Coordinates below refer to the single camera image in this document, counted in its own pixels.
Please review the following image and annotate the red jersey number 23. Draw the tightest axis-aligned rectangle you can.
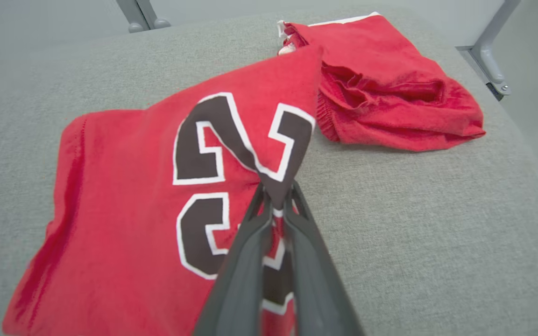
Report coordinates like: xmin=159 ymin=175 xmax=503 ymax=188
xmin=2 ymin=45 xmax=325 ymax=336

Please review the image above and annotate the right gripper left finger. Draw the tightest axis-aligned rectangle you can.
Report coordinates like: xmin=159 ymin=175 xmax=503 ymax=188
xmin=193 ymin=182 xmax=274 ymax=336

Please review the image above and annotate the grey metal upright post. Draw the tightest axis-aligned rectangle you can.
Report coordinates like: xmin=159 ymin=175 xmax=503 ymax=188
xmin=116 ymin=0 xmax=172 ymax=34

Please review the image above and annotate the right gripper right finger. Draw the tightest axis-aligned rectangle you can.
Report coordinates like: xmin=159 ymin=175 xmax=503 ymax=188
xmin=283 ymin=180 xmax=366 ymax=336

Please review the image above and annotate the grey metal frame leg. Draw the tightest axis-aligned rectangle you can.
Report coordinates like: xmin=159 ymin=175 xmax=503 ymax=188
xmin=455 ymin=0 xmax=522 ymax=101

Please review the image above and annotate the red garments stack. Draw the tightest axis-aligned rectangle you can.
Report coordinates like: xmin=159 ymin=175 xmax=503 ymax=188
xmin=276 ymin=12 xmax=487 ymax=153

